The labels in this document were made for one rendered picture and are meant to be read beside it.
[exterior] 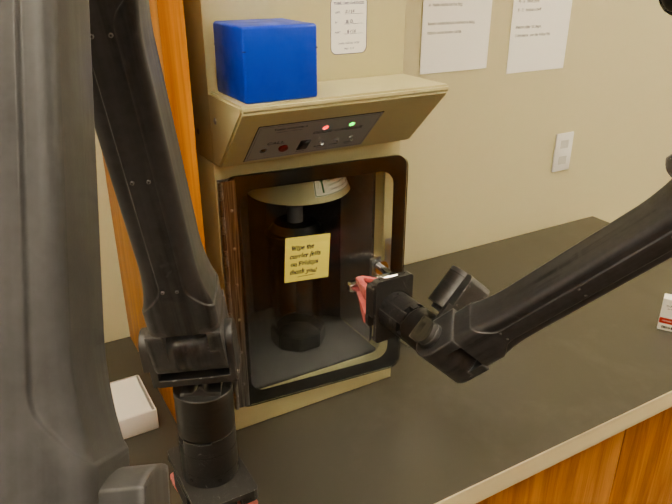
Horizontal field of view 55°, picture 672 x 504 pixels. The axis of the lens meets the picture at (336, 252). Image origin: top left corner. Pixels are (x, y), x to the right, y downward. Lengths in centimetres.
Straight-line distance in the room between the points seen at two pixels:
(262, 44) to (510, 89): 111
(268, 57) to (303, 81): 6
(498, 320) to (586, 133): 138
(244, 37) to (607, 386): 92
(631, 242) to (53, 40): 57
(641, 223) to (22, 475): 60
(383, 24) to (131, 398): 75
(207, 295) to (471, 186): 133
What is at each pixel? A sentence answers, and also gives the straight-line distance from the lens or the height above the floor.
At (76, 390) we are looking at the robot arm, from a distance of 27.
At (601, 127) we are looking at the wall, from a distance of 214.
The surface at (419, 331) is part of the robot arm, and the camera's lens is 83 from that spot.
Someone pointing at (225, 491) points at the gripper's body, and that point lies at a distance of 69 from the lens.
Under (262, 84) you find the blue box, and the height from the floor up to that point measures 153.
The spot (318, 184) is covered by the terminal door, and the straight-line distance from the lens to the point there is 98.
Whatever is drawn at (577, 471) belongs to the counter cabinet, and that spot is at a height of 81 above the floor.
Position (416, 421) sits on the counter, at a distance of 117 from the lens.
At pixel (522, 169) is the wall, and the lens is 193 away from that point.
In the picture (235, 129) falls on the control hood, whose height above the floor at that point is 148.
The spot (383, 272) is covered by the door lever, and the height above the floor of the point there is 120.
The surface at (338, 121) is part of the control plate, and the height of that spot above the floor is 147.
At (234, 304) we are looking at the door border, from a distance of 101.
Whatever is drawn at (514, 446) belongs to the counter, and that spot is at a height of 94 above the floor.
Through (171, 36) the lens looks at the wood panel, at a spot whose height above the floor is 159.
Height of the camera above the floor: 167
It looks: 24 degrees down
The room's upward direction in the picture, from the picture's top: straight up
